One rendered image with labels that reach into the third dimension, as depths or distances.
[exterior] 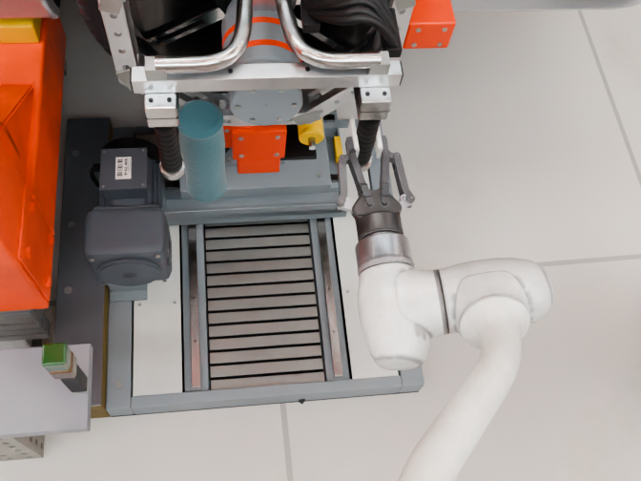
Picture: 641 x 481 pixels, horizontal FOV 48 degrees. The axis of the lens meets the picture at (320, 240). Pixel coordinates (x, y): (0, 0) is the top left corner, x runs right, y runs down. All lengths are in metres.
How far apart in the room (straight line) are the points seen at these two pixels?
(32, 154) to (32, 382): 0.44
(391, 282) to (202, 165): 0.53
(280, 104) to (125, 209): 0.56
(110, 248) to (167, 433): 0.53
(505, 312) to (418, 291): 0.13
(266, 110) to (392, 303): 0.42
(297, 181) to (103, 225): 0.53
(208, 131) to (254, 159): 0.32
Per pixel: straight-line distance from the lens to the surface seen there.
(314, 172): 1.93
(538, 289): 1.10
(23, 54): 1.62
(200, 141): 1.39
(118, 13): 1.31
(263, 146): 1.62
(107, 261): 1.67
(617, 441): 2.13
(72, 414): 1.50
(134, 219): 1.67
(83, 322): 1.89
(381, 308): 1.08
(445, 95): 2.44
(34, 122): 1.51
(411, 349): 1.07
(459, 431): 0.92
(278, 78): 1.14
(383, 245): 1.12
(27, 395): 1.53
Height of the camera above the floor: 1.87
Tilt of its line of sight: 64 degrees down
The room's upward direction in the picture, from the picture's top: 11 degrees clockwise
